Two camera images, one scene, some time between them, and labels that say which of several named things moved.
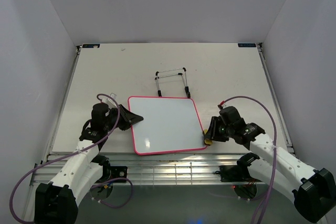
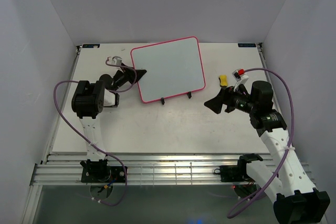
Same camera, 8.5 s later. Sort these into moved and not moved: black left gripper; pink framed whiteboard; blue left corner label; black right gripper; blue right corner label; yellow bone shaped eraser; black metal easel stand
Moved: yellow bone shaped eraser; black metal easel stand; black left gripper; pink framed whiteboard; black right gripper
Not moved: blue left corner label; blue right corner label
